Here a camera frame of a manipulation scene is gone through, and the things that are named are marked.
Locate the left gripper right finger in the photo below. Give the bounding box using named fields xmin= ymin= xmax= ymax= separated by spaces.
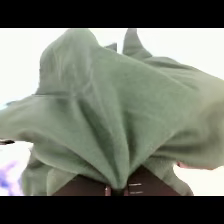
xmin=127 ymin=165 xmax=182 ymax=197

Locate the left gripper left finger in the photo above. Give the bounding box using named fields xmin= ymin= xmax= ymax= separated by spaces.
xmin=52 ymin=174 xmax=112 ymax=197

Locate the green T-shirt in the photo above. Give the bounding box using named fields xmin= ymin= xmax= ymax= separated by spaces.
xmin=0 ymin=28 xmax=224 ymax=197

